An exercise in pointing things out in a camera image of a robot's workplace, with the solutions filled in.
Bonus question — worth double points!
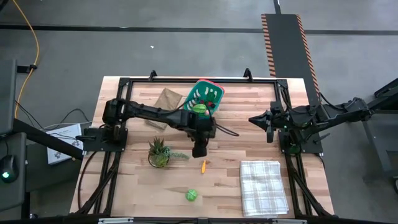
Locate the black computer mouse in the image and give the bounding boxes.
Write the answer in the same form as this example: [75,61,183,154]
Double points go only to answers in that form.
[0,154,20,184]

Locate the potted succulent plant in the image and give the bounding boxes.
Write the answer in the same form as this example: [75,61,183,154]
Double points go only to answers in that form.
[147,137,190,169]

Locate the black cable clamp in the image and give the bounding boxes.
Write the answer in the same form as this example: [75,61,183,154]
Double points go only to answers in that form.
[17,63,38,75]

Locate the white plaid towel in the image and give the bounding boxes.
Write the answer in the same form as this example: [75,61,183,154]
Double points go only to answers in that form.
[239,160,290,218]

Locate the dark red cable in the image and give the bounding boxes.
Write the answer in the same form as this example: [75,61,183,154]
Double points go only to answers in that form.
[77,151,97,210]

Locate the grey computer monitor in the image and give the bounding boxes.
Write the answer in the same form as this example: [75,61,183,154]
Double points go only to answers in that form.
[0,58,18,135]

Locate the grey side table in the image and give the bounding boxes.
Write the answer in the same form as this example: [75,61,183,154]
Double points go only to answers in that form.
[0,132,28,213]

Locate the brown paper bag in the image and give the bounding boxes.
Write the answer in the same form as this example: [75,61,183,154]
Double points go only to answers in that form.
[144,87,183,131]

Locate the black rig support beam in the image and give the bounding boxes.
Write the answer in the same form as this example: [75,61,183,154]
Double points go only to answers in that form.
[12,117,85,161]

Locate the teal basket with orange rim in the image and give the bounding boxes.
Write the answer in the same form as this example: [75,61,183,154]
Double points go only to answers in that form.
[183,78,226,119]

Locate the grey metal bracket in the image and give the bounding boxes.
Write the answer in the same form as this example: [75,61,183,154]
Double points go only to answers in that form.
[272,218,308,224]
[98,217,134,224]

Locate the white booklet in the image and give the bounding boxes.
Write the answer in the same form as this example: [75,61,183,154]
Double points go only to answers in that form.
[46,123,83,165]

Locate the yellow cable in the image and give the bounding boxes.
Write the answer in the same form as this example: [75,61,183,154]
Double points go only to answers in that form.
[11,0,40,119]

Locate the black rig support stand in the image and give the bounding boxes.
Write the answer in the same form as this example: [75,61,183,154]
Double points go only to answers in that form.
[362,77,398,187]

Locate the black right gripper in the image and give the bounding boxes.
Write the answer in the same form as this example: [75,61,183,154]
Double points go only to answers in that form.
[248,102,293,143]

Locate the black floor mat striped edges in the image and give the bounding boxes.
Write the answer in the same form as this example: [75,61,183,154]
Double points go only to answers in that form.
[261,13,326,108]

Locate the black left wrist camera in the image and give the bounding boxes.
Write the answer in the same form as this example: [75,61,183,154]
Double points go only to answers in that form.
[192,136,208,159]

